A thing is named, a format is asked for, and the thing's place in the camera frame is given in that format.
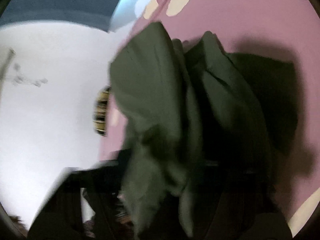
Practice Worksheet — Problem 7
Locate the pink bedsheet with cream spots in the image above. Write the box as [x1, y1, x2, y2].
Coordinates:
[112, 0, 319, 236]

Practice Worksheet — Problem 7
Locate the brown black striped pillow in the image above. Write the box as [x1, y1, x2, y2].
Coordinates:
[93, 86, 111, 136]

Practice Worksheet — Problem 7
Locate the wall cable and hook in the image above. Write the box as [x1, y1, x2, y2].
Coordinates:
[0, 48, 49, 88]

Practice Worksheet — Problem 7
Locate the dark olive green garment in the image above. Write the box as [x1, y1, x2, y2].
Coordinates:
[110, 22, 297, 239]

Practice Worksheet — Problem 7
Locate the dark blue curtain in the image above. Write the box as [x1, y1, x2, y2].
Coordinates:
[1, 0, 119, 31]

